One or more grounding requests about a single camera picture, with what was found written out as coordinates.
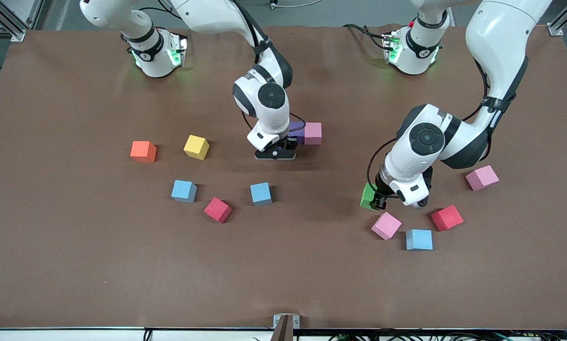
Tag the purple foam block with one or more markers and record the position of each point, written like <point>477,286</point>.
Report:
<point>300,137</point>

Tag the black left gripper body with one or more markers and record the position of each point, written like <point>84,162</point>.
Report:
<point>379,195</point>

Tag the metal bracket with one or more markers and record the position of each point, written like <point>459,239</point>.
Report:
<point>295,321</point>

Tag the pink foam block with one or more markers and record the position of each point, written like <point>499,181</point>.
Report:
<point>386,225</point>
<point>313,133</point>
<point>482,178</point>

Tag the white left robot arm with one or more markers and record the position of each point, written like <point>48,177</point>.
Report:
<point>501,38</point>

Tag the blue foam block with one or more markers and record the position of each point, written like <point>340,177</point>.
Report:
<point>184,191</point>
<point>261,193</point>
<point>418,239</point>

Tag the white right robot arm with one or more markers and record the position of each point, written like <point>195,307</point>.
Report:
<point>269,118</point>

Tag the brown table cover sheet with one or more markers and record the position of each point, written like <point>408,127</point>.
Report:
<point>75,265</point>

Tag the orange foam block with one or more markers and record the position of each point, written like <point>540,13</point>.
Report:
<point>142,150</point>

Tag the yellow foam block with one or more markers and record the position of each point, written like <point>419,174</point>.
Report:
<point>196,147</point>

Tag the aluminium frame profile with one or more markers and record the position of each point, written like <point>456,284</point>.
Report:
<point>4,19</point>
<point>565,16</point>

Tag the red foam block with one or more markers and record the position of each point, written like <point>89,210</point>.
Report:
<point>217,210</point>
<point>447,218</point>

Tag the brown camera pole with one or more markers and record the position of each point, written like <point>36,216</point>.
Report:
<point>283,334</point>

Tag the green foam block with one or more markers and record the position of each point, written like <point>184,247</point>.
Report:
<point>367,196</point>

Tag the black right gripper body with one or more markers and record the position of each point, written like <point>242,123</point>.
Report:
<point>291,141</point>

